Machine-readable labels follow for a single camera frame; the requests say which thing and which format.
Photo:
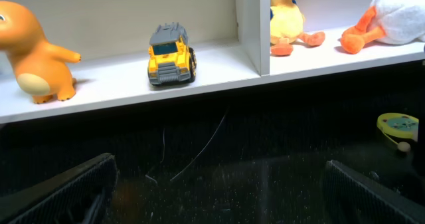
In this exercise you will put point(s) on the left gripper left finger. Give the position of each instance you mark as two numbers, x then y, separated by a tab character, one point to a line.
59	197

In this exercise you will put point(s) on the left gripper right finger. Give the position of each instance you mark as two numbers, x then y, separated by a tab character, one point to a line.
358	200

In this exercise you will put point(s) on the white shelf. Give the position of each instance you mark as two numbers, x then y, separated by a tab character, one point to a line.
116	74

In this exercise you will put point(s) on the yellow rubber duck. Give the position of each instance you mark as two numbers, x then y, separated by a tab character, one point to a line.
36	58

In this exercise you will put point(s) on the grey and yellow toy truck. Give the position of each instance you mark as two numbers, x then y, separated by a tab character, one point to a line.
171	61

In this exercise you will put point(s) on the white plush duck yellow hat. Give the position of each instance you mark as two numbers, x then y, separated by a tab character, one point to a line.
395	18

